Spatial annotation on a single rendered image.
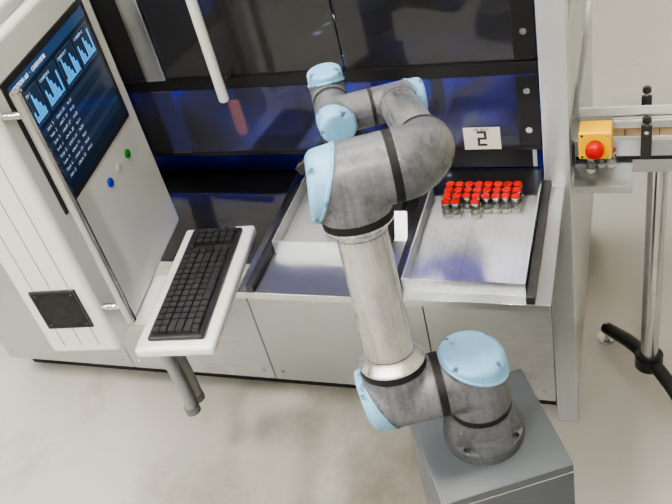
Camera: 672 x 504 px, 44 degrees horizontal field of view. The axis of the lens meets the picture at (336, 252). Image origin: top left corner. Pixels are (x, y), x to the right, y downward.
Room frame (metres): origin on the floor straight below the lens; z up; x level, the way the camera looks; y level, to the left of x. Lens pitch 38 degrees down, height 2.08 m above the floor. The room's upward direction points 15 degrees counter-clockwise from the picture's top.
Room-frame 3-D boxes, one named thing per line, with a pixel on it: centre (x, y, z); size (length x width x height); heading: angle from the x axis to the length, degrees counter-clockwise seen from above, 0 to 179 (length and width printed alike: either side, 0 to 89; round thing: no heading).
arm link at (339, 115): (1.44, -0.08, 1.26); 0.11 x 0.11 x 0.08; 88
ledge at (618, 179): (1.55, -0.66, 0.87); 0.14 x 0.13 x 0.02; 155
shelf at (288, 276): (1.53, -0.17, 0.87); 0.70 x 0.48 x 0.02; 65
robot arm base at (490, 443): (0.97, -0.18, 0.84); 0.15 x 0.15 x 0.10
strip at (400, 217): (1.46, -0.14, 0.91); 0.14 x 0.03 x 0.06; 155
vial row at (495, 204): (1.51, -0.36, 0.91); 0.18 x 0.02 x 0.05; 64
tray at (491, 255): (1.41, -0.31, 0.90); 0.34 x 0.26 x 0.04; 154
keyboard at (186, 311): (1.63, 0.35, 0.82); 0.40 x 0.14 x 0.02; 162
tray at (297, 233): (1.66, -0.05, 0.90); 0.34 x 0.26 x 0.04; 155
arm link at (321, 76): (1.54, -0.07, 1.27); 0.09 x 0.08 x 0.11; 178
